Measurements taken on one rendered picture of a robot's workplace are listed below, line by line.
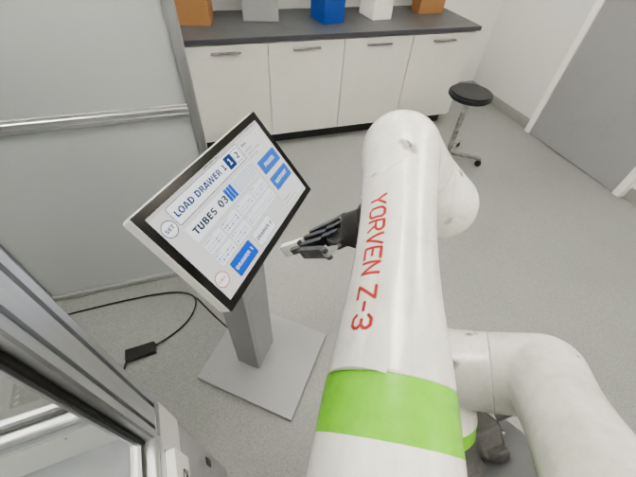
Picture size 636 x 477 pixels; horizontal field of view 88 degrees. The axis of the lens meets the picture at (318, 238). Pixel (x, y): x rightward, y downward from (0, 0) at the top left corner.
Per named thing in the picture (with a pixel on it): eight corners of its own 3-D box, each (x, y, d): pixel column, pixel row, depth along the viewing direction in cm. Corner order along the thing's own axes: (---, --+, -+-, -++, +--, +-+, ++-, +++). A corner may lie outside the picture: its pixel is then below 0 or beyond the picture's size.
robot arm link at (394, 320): (372, 399, 36) (479, 405, 29) (301, 369, 29) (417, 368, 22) (389, 166, 55) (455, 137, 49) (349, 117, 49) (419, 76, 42)
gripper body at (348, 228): (364, 197, 64) (327, 210, 69) (350, 224, 58) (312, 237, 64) (382, 226, 66) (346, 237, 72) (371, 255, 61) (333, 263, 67)
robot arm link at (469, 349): (499, 467, 52) (489, 353, 49) (398, 449, 58) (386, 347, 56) (492, 413, 63) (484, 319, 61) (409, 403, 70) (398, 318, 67)
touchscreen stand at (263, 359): (325, 336, 179) (345, 191, 104) (291, 421, 150) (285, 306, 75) (244, 305, 190) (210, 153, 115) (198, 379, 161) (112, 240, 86)
